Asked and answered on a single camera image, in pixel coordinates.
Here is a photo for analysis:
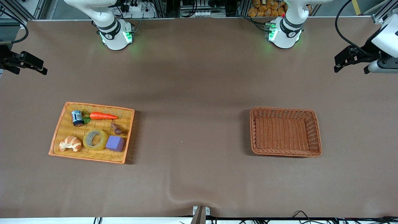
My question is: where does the orange toy carrot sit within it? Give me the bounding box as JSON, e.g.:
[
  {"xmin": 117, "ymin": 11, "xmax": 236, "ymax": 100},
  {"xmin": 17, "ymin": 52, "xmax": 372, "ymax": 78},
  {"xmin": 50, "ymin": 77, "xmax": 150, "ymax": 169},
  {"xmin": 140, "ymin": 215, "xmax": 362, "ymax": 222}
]
[{"xmin": 82, "ymin": 110, "xmax": 119, "ymax": 124}]

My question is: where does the white power strip with plugs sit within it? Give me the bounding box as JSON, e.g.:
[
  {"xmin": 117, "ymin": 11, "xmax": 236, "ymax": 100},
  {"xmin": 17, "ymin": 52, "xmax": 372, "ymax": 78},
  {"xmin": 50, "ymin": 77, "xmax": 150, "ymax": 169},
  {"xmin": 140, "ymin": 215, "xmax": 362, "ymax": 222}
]
[{"xmin": 120, "ymin": 0, "xmax": 157, "ymax": 18}]

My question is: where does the black cables bundle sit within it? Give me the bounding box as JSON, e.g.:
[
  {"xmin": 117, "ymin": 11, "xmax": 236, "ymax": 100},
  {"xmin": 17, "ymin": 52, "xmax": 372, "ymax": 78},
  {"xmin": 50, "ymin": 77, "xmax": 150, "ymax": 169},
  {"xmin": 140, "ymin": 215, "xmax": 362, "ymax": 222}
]
[{"xmin": 215, "ymin": 210, "xmax": 398, "ymax": 224}]

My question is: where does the silver aluminium frame profile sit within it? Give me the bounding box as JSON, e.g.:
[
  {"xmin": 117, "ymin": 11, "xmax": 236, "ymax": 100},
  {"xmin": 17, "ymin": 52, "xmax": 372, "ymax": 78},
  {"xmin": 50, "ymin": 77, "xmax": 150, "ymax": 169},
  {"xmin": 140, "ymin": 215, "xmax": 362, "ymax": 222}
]
[{"xmin": 372, "ymin": 0, "xmax": 398, "ymax": 24}]

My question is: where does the yellow packing tape roll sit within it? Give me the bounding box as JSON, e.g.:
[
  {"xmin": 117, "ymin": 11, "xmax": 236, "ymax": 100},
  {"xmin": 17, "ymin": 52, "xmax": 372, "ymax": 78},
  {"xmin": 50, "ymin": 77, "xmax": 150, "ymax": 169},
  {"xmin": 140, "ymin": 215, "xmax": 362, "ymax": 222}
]
[{"xmin": 83, "ymin": 128, "xmax": 109, "ymax": 151}]

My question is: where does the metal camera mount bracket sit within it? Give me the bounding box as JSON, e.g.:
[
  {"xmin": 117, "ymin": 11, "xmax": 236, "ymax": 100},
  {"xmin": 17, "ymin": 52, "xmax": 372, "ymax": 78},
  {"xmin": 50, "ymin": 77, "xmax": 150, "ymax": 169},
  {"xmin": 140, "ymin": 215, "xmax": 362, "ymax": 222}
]
[{"xmin": 191, "ymin": 205, "xmax": 211, "ymax": 224}]

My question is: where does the orange snack bags pile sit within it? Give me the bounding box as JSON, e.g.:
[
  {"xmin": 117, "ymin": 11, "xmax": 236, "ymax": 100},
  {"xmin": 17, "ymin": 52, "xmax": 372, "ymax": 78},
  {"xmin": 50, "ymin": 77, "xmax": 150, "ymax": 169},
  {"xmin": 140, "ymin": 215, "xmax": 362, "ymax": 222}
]
[{"xmin": 248, "ymin": 0, "xmax": 288, "ymax": 18}]

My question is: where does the brown wicker basket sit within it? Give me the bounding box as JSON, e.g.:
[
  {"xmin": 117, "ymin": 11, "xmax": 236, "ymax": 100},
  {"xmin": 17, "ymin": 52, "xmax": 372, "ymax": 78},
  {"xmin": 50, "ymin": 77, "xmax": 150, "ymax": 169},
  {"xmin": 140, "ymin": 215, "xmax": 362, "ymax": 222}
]
[{"xmin": 250, "ymin": 107, "xmax": 322, "ymax": 157}]

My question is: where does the purple foam cube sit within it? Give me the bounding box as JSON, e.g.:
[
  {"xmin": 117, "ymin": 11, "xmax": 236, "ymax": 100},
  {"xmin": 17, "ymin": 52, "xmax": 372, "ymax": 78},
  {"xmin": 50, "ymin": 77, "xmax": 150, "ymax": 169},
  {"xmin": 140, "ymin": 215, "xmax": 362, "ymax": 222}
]
[{"xmin": 105, "ymin": 136, "xmax": 126, "ymax": 152}]

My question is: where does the flat orange wicker tray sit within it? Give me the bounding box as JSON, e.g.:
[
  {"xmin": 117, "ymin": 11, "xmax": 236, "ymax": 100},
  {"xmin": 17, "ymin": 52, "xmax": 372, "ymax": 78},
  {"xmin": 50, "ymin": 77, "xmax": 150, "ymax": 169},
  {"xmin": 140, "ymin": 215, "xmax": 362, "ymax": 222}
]
[{"xmin": 49, "ymin": 102, "xmax": 135, "ymax": 164}]

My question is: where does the white socket strip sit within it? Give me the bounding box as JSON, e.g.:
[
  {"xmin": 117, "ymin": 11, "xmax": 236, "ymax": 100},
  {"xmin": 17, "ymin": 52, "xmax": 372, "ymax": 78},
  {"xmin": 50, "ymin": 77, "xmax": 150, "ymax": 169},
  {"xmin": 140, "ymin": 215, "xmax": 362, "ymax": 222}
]
[{"xmin": 181, "ymin": 10, "xmax": 226, "ymax": 18}]

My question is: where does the brown table cover mat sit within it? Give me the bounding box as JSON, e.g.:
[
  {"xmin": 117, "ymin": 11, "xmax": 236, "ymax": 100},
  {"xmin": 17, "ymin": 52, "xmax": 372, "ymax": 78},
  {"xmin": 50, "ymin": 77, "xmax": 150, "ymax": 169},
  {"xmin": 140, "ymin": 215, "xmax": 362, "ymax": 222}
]
[{"xmin": 0, "ymin": 17, "xmax": 398, "ymax": 218}]

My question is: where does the small blue labelled can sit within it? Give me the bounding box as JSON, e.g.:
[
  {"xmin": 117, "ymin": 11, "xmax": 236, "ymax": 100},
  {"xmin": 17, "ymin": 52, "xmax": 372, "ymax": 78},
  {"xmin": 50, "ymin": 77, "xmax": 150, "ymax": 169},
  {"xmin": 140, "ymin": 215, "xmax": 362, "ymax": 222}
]
[{"xmin": 72, "ymin": 110, "xmax": 85, "ymax": 127}]

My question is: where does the toy croissant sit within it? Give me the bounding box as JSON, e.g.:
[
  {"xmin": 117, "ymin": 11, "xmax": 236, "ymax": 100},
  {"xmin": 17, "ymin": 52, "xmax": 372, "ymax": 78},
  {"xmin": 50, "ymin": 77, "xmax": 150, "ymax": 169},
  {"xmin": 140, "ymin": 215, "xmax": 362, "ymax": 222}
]
[{"xmin": 59, "ymin": 136, "xmax": 82, "ymax": 153}]

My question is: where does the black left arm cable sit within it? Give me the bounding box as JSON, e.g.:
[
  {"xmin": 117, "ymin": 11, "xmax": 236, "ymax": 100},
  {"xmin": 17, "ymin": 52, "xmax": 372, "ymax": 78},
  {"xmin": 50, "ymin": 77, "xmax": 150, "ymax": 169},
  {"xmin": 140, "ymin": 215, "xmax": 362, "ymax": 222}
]
[{"xmin": 335, "ymin": 0, "xmax": 369, "ymax": 53}]

